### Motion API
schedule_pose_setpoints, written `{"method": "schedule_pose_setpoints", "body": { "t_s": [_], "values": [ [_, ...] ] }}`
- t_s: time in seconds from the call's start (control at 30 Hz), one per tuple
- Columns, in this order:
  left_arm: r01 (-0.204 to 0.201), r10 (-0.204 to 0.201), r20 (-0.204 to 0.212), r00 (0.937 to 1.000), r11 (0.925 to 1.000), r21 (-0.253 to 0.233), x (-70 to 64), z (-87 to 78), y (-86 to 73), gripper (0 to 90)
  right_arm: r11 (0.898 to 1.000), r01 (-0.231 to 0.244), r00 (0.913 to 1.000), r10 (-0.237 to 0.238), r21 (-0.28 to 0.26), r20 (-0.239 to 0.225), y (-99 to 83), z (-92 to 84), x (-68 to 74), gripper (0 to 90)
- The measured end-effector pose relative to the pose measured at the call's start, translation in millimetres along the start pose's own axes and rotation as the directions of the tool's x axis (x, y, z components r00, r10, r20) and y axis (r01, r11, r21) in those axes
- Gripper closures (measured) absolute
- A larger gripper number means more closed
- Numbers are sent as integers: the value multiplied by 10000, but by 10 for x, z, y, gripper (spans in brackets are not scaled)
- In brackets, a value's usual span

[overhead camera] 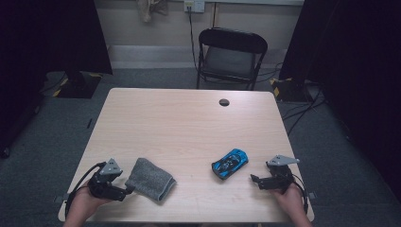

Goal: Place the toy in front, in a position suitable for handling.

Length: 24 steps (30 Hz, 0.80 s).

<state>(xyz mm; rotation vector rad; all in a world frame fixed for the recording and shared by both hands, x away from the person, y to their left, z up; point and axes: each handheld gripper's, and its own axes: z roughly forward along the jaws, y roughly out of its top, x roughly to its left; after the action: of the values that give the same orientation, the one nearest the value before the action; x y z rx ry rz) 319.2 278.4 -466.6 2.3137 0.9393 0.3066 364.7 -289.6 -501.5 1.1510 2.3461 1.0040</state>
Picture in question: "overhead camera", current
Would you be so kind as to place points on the grey towel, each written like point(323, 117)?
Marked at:
point(150, 179)

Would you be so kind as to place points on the black stand base yellow tape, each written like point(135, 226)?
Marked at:
point(288, 90)
point(78, 86)

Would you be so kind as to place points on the grey tape strip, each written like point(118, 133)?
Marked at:
point(59, 198)
point(312, 195)

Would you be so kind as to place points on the white wall socket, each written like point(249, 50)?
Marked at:
point(195, 5)

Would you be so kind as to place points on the blue toy car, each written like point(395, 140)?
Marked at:
point(229, 164)

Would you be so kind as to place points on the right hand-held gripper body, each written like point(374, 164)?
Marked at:
point(280, 178)

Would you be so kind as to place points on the person's left hand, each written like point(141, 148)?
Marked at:
point(83, 203)

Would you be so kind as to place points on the black folding chair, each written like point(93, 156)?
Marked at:
point(231, 60)

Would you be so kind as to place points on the person's right hand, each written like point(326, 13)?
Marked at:
point(293, 201)

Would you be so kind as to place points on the beige hanging cloth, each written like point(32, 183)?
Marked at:
point(151, 9)

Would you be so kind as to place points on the black curtain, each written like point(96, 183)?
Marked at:
point(356, 78)
point(38, 56)

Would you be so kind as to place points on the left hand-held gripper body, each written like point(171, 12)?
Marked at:
point(105, 186)

